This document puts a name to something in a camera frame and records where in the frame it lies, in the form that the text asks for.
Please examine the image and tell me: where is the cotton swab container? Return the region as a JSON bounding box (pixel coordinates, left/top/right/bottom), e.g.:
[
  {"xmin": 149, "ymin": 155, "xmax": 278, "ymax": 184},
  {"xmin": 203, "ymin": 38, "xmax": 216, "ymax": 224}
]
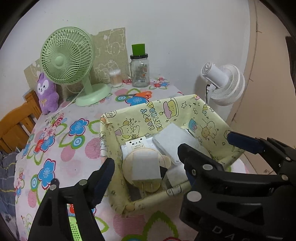
[{"xmin": 109, "ymin": 69, "xmax": 123, "ymax": 88}]

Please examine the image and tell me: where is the yellow cartoon fabric storage box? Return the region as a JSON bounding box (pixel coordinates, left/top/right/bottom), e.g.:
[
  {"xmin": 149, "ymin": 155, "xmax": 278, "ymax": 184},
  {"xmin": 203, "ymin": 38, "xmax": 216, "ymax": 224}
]
[{"xmin": 100, "ymin": 95, "xmax": 243, "ymax": 215}]

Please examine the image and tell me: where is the wooden chair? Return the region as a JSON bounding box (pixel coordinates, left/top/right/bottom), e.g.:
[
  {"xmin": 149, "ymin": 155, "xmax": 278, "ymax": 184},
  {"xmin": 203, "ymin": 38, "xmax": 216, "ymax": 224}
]
[{"xmin": 0, "ymin": 90, "xmax": 42, "ymax": 153}]

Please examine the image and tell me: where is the glass jar green lid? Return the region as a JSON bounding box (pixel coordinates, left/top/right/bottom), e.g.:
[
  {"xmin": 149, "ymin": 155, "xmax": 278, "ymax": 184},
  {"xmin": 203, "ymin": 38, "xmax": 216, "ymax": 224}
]
[{"xmin": 127, "ymin": 43, "xmax": 150, "ymax": 88}]

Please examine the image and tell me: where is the purple plush bunny toy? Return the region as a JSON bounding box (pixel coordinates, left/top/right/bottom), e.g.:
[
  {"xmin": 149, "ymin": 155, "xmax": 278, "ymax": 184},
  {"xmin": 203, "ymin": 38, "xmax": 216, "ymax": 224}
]
[{"xmin": 37, "ymin": 72, "xmax": 59, "ymax": 115}]

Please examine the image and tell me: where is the white 45W power adapter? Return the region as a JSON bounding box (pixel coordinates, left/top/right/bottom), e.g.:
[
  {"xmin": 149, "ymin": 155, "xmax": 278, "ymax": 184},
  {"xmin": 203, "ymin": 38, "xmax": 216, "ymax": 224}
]
[{"xmin": 166, "ymin": 165, "xmax": 188, "ymax": 187}]

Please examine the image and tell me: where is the grey remote control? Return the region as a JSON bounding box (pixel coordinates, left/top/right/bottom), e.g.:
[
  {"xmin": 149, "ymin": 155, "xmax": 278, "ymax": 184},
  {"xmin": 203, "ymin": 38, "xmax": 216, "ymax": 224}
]
[{"xmin": 120, "ymin": 136, "xmax": 153, "ymax": 160}]

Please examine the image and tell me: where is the green desk fan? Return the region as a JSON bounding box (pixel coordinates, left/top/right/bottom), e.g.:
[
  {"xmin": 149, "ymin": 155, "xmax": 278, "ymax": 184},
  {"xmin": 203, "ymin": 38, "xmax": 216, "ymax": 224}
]
[{"xmin": 40, "ymin": 27, "xmax": 111, "ymax": 106}]

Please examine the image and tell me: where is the white fan power cable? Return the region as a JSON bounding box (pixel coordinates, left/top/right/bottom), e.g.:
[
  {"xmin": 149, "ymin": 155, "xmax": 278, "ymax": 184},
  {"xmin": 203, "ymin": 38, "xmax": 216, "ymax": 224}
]
[{"xmin": 59, "ymin": 84, "xmax": 87, "ymax": 110}]

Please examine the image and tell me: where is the beige wooden cabinet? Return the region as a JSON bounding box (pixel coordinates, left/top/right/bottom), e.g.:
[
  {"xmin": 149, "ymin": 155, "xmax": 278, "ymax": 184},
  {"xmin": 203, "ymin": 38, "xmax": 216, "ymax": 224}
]
[{"xmin": 225, "ymin": 0, "xmax": 296, "ymax": 176}]

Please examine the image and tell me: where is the small white charger plug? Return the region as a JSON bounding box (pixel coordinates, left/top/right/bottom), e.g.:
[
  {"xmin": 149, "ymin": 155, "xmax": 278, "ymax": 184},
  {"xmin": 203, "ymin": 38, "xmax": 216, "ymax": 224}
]
[{"xmin": 132, "ymin": 149, "xmax": 162, "ymax": 193}]

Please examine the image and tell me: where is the green perforated panda basket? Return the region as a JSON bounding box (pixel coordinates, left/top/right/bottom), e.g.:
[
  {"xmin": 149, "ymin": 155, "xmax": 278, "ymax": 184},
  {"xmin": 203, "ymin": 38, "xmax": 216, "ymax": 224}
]
[{"xmin": 67, "ymin": 204, "xmax": 82, "ymax": 241}]

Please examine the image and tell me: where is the white standing floor fan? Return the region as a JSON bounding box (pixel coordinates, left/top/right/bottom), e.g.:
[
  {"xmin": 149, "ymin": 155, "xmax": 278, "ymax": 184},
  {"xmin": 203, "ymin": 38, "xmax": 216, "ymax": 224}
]
[{"xmin": 201, "ymin": 62, "xmax": 245, "ymax": 106}]

